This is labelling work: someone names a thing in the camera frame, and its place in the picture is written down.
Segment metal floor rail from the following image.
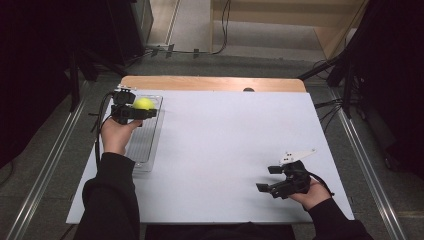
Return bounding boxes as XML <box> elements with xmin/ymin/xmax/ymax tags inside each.
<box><xmin>333</xmin><ymin>105</ymin><xmax>408</xmax><ymax>240</ymax></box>
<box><xmin>5</xmin><ymin>98</ymin><xmax>88</xmax><ymax>240</ymax></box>

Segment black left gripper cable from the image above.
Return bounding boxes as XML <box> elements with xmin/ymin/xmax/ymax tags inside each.
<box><xmin>89</xmin><ymin>91</ymin><xmax>116</xmax><ymax>168</ymax></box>

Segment black floor cable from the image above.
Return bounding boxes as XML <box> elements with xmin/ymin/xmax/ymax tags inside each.
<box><xmin>211</xmin><ymin>0</ymin><xmax>233</xmax><ymax>56</ymax></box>

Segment clear plastic tray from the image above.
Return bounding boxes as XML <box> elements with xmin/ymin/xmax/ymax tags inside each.
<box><xmin>124</xmin><ymin>94</ymin><xmax>165</xmax><ymax>173</ymax></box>

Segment wooden table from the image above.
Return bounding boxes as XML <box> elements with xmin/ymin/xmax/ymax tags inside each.
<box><xmin>65</xmin><ymin>75</ymin><xmax>355</xmax><ymax>225</ymax></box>

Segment person's right hand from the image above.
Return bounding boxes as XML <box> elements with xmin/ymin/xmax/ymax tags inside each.
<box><xmin>288</xmin><ymin>178</ymin><xmax>333</xmax><ymax>212</ymax></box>

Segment person's left hand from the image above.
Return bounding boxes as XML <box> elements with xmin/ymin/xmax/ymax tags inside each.
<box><xmin>100</xmin><ymin>117</ymin><xmax>144</xmax><ymax>156</ymax></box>

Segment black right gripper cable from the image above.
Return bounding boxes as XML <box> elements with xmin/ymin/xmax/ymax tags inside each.
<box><xmin>306</xmin><ymin>171</ymin><xmax>336</xmax><ymax>198</ymax></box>

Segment bundle of black floor cables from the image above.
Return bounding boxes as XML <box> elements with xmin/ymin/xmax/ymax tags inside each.
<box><xmin>314</xmin><ymin>98</ymin><xmax>345</xmax><ymax>132</ymax></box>

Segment yellow tennis ball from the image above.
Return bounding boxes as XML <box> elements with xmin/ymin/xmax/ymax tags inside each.
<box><xmin>132</xmin><ymin>97</ymin><xmax>156</xmax><ymax>112</ymax></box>

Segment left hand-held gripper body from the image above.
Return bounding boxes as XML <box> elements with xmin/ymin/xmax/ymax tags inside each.
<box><xmin>110</xmin><ymin>85</ymin><xmax>142</xmax><ymax>126</ymax></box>

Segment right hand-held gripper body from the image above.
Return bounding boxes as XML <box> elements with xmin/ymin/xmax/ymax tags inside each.
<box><xmin>269</xmin><ymin>148</ymin><xmax>317</xmax><ymax>200</ymax></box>

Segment black curtain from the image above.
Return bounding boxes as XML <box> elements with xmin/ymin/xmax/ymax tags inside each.
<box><xmin>0</xmin><ymin>0</ymin><xmax>149</xmax><ymax>169</ymax></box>
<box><xmin>344</xmin><ymin>0</ymin><xmax>424</xmax><ymax>181</ymax></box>

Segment light wooden furniture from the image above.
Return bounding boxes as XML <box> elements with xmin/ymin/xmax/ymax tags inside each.
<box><xmin>209</xmin><ymin>0</ymin><xmax>370</xmax><ymax>60</ymax></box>

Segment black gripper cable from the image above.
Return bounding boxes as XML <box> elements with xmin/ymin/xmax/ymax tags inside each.
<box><xmin>89</xmin><ymin>91</ymin><xmax>116</xmax><ymax>168</ymax></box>
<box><xmin>306</xmin><ymin>171</ymin><xmax>336</xmax><ymax>198</ymax></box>

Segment black stand legs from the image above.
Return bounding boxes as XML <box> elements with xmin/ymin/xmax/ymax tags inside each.
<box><xmin>297</xmin><ymin>49</ymin><xmax>356</xmax><ymax>119</ymax></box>
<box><xmin>66</xmin><ymin>48</ymin><xmax>129</xmax><ymax>113</ymax></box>

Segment person's dark clothing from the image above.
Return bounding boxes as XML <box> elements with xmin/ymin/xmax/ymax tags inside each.
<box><xmin>144</xmin><ymin>221</ymin><xmax>296</xmax><ymax>240</ymax></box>

